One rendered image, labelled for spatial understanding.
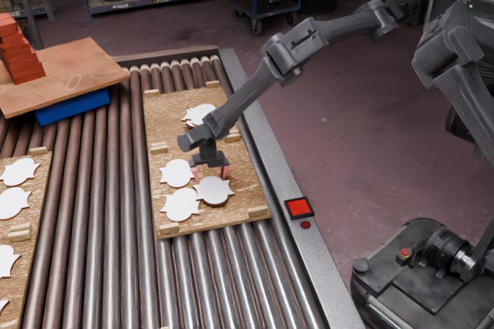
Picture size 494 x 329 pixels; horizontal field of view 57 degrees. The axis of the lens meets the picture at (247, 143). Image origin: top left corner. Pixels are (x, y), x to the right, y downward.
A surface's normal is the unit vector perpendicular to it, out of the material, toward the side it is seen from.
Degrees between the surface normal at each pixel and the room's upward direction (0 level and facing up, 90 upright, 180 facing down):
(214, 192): 6
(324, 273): 0
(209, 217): 0
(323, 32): 42
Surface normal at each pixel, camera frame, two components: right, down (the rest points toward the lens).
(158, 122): -0.04, -0.80
